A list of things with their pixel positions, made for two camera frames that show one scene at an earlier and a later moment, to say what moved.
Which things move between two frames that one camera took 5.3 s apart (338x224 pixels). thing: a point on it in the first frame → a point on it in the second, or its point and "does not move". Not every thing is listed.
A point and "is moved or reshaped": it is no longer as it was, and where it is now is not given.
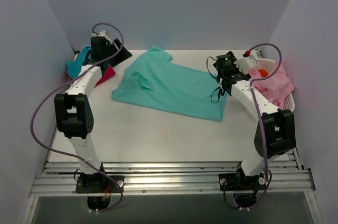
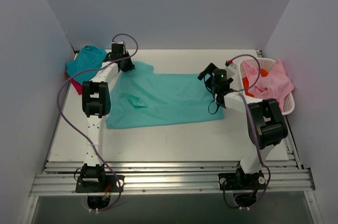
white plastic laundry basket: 270,65 does not move
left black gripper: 118,50 → 126,65
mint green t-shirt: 153,78 is moved or reshaped
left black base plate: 99,184 does not move
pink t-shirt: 275,87 does not move
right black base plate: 236,182 does not move
